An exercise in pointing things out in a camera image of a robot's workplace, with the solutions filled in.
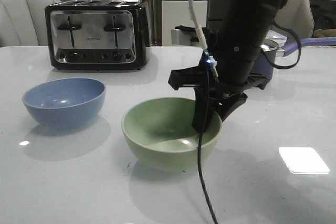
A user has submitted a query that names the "clear plastic container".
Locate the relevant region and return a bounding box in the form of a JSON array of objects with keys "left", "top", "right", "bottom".
[{"left": 266, "top": 30, "right": 287, "bottom": 47}]

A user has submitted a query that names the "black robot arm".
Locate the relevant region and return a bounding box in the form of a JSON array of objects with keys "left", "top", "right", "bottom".
[{"left": 169, "top": 0, "right": 287, "bottom": 133}]

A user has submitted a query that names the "beige chair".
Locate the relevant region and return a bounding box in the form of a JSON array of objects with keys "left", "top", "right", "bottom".
[
  {"left": 275, "top": 0, "right": 314, "bottom": 39},
  {"left": 1, "top": 0, "right": 60, "bottom": 47}
]

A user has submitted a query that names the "beige chair left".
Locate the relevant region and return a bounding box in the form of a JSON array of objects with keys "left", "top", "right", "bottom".
[{"left": 1, "top": 0, "right": 60, "bottom": 47}]

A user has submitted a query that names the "white cable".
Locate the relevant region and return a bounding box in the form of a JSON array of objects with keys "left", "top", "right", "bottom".
[{"left": 186, "top": 0, "right": 219, "bottom": 82}]

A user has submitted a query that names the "dark kitchen counter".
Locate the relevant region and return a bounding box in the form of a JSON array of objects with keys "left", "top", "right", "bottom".
[{"left": 207, "top": 0, "right": 315, "bottom": 46}]

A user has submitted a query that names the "glass pot lid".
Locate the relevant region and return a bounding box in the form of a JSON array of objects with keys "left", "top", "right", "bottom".
[{"left": 261, "top": 38, "right": 279, "bottom": 52}]

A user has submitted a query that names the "white refrigerator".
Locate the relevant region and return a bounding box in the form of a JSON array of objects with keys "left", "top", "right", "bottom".
[{"left": 162, "top": 0, "right": 208, "bottom": 46}]

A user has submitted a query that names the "black and chrome toaster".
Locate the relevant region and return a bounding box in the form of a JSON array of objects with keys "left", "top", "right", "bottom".
[{"left": 45, "top": 0, "right": 152, "bottom": 70}]

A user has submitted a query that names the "beige chair right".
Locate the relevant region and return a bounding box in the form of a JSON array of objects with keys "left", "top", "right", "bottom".
[{"left": 275, "top": 0, "right": 314, "bottom": 39}]

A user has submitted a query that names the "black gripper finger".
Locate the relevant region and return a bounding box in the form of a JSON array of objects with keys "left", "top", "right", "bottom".
[
  {"left": 192, "top": 87, "right": 214, "bottom": 133},
  {"left": 216, "top": 92, "right": 248, "bottom": 122}
]

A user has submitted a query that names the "blue bowl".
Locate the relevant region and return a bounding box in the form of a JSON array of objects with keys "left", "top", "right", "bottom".
[{"left": 22, "top": 78, "right": 106, "bottom": 129}]

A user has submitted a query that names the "dark blue saucepan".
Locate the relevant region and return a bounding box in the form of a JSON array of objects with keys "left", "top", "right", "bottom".
[{"left": 251, "top": 37, "right": 335, "bottom": 82}]

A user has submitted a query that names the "green bowl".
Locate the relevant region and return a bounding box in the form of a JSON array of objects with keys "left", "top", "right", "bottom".
[{"left": 121, "top": 97, "right": 222, "bottom": 172}]

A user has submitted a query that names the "black cable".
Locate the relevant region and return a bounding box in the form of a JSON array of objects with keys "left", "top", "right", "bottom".
[{"left": 196, "top": 22, "right": 302, "bottom": 224}]

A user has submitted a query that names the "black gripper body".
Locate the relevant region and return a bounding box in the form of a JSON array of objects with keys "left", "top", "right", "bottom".
[{"left": 168, "top": 67, "right": 268, "bottom": 96}]

